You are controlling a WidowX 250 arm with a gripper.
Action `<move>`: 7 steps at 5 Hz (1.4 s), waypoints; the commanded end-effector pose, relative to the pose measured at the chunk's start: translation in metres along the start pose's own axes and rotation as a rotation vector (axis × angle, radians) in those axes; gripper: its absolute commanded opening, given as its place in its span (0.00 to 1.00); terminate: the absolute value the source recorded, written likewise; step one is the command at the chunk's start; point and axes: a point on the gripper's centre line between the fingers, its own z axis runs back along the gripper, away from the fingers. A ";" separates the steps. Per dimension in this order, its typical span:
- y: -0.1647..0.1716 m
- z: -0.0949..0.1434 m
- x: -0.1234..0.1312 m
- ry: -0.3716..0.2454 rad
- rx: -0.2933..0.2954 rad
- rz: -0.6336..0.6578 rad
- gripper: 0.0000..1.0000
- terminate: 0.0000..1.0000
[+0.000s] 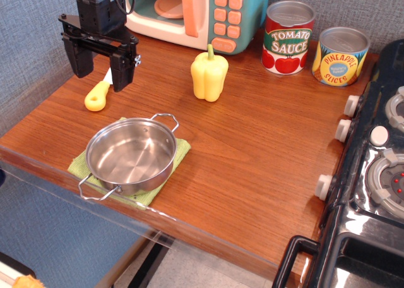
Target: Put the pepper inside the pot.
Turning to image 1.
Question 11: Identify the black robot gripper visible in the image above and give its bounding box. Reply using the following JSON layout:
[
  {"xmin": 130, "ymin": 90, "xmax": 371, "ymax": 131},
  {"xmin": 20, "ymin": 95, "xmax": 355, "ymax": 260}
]
[{"xmin": 59, "ymin": 0, "xmax": 138, "ymax": 92}]

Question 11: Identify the yellow toy bell pepper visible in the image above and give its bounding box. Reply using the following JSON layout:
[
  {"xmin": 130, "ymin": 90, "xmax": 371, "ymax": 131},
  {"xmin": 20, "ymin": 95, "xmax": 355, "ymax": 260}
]
[{"xmin": 191, "ymin": 44, "xmax": 229, "ymax": 102}]

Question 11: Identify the silver metal pot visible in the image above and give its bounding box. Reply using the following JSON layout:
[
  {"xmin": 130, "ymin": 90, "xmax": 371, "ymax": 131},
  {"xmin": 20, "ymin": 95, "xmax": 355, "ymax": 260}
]
[{"xmin": 78, "ymin": 113, "xmax": 179, "ymax": 201}]

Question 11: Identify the green cloth mat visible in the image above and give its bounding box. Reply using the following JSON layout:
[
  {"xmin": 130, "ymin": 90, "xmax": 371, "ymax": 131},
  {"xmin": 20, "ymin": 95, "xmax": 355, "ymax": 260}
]
[{"xmin": 68, "ymin": 117, "xmax": 191, "ymax": 208}]

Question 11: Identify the teal toy microwave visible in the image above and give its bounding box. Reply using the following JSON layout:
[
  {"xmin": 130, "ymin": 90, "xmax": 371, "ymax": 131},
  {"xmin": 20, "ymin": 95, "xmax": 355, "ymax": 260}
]
[{"xmin": 126, "ymin": 0, "xmax": 269, "ymax": 55}]

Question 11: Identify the tomato sauce can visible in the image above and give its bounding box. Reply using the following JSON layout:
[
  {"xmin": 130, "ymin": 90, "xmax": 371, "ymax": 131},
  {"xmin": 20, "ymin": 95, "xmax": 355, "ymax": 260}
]
[{"xmin": 261, "ymin": 0, "xmax": 316, "ymax": 75}]

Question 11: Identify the pineapple slices can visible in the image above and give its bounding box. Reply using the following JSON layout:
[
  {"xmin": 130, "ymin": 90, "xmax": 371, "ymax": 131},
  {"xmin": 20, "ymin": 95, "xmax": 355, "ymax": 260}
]
[{"xmin": 312, "ymin": 27, "xmax": 371, "ymax": 87}]

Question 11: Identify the white stove knob middle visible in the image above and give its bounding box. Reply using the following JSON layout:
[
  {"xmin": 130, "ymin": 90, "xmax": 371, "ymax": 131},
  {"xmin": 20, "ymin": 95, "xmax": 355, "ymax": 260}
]
[{"xmin": 335, "ymin": 119, "xmax": 352, "ymax": 143}]

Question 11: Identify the white stove knob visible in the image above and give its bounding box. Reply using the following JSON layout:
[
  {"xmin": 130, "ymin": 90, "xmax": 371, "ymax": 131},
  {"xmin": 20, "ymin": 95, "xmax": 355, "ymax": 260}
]
[
  {"xmin": 343, "ymin": 95, "xmax": 360, "ymax": 117},
  {"xmin": 314, "ymin": 174, "xmax": 333, "ymax": 201},
  {"xmin": 335, "ymin": 119, "xmax": 352, "ymax": 143}
]

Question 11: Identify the white stove knob bottom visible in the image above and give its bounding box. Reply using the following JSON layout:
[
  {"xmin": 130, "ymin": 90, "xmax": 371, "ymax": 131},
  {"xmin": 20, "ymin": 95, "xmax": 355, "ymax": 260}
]
[{"xmin": 314, "ymin": 174, "xmax": 333, "ymax": 201}]

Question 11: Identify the white stove knob top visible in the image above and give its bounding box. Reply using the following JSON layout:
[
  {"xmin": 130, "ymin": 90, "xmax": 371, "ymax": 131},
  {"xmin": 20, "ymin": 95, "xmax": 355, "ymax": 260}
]
[{"xmin": 343, "ymin": 95, "xmax": 360, "ymax": 117}]

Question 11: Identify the black toy stove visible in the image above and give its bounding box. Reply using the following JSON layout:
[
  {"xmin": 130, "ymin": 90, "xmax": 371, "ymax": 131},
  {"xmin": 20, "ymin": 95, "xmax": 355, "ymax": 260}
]
[{"xmin": 273, "ymin": 40, "xmax": 403, "ymax": 287}]

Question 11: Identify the yellow handled toy knife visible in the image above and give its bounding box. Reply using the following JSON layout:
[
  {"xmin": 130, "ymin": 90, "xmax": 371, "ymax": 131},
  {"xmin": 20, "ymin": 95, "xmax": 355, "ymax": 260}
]
[{"xmin": 85, "ymin": 68, "xmax": 113, "ymax": 112}]

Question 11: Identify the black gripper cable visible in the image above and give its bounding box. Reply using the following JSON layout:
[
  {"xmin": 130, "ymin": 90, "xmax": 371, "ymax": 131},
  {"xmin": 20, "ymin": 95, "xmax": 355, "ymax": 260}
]
[{"xmin": 110, "ymin": 0, "xmax": 136, "ymax": 16}]

